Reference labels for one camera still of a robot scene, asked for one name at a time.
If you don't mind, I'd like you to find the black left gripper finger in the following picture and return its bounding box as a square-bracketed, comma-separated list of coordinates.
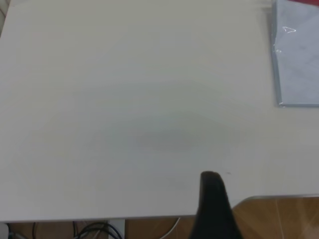
[188, 171, 250, 239]

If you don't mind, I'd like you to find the clear plastic zip bag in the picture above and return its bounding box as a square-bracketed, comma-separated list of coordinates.
[270, 0, 319, 109]

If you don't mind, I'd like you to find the white table leg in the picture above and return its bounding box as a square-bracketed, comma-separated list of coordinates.
[107, 219, 126, 239]

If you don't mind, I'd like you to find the white floor cable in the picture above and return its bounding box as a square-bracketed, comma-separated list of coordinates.
[159, 217, 181, 239]

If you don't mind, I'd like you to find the black floor cable bundle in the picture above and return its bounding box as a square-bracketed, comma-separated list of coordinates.
[71, 221, 123, 239]

